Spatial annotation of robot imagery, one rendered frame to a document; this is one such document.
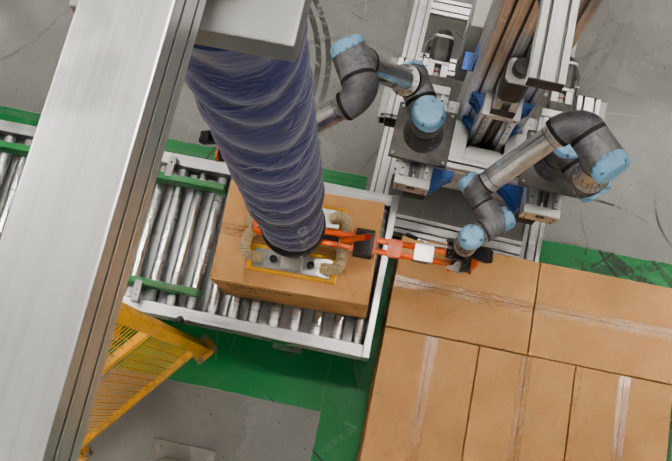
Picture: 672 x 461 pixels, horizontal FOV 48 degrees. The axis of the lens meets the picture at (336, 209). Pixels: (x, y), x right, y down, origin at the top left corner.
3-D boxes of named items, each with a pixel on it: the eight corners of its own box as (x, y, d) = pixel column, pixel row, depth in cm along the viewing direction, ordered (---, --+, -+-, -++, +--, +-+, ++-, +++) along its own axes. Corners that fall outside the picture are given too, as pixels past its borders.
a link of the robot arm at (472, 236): (491, 238, 236) (468, 252, 235) (485, 246, 247) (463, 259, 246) (478, 217, 238) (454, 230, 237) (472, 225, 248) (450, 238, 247)
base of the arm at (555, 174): (536, 139, 286) (543, 130, 277) (576, 148, 285) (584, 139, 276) (529, 176, 282) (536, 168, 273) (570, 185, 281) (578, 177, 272)
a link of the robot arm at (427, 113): (415, 143, 276) (419, 130, 263) (403, 111, 279) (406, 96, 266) (446, 134, 277) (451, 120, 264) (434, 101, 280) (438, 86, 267)
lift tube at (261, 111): (234, 223, 221) (101, -1, 101) (253, 146, 227) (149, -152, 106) (315, 239, 220) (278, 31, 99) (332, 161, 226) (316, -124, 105)
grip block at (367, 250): (349, 256, 274) (350, 253, 269) (354, 230, 277) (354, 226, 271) (372, 260, 274) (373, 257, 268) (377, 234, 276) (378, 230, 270)
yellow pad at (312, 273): (245, 269, 284) (243, 267, 279) (250, 243, 286) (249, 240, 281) (335, 285, 282) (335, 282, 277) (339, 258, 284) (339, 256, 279)
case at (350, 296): (225, 294, 322) (209, 278, 283) (244, 204, 332) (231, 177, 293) (365, 318, 318) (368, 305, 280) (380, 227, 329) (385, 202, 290)
